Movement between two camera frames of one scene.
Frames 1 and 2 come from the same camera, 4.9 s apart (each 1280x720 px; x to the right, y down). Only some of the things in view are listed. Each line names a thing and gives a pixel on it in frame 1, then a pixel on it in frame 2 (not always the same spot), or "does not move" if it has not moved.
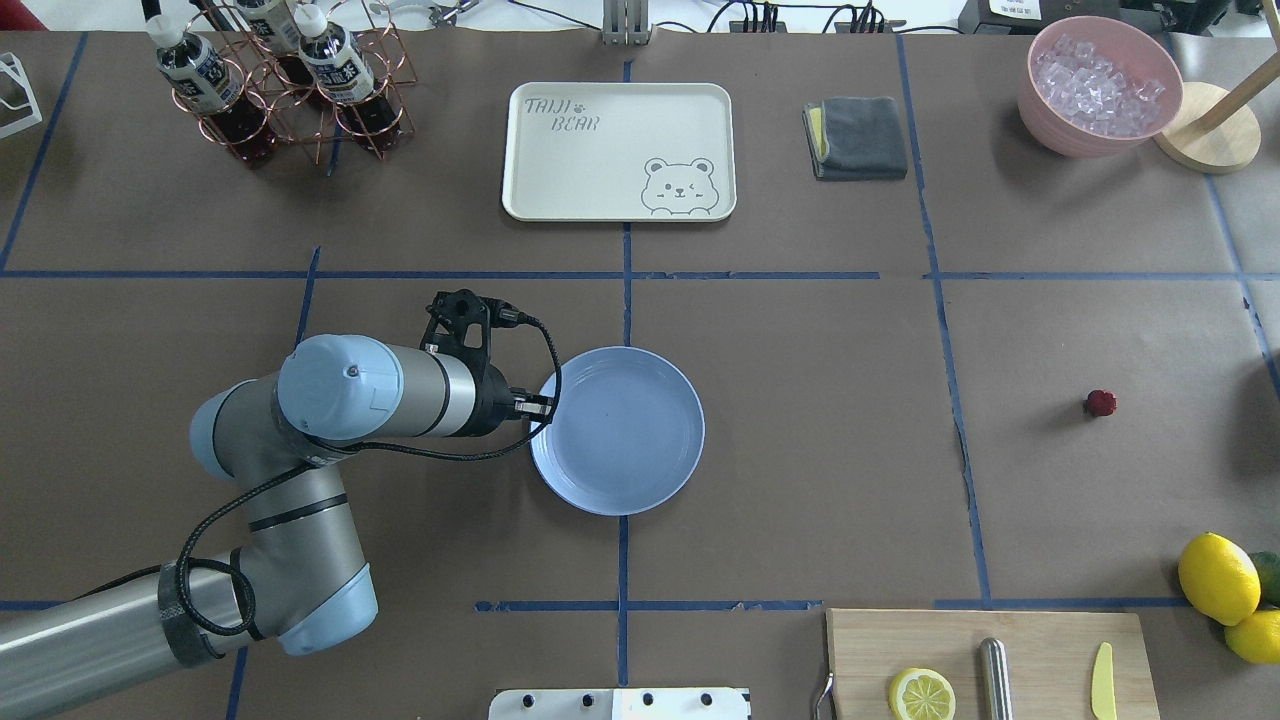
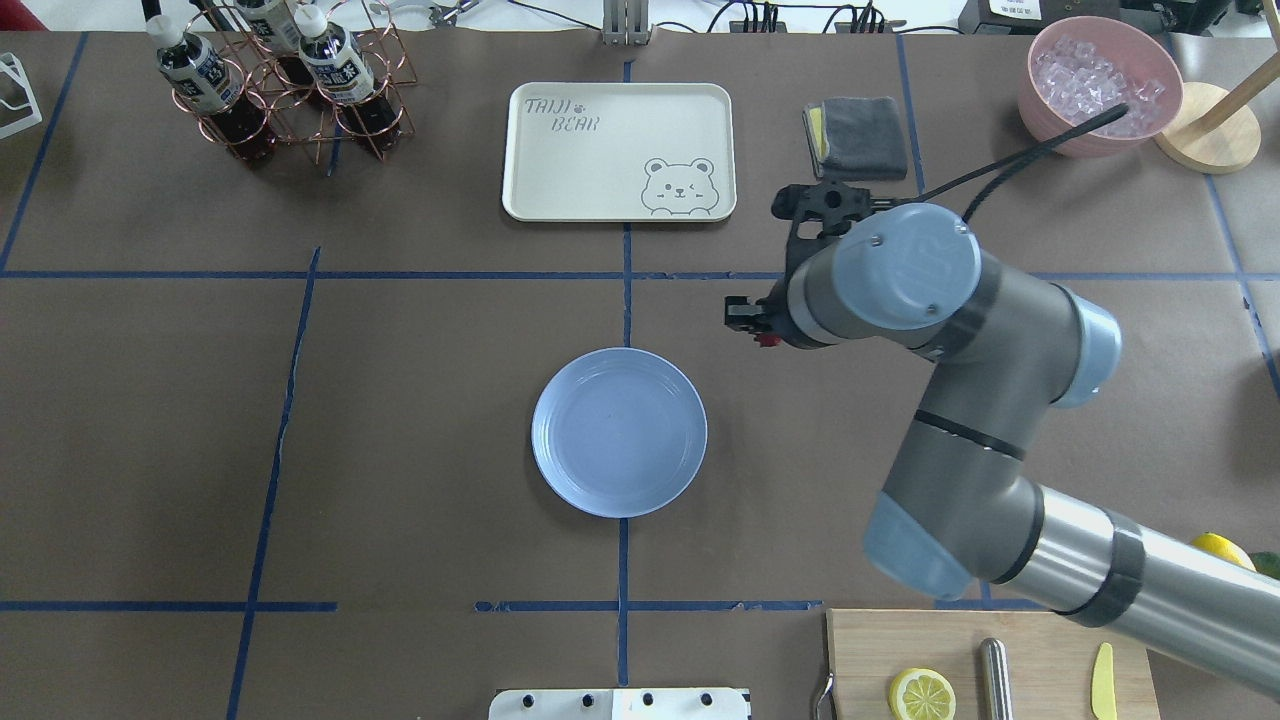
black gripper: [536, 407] -> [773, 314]
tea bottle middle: [344, 75] does not move
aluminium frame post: [625, 23] does not move
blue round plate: [627, 435] does not move
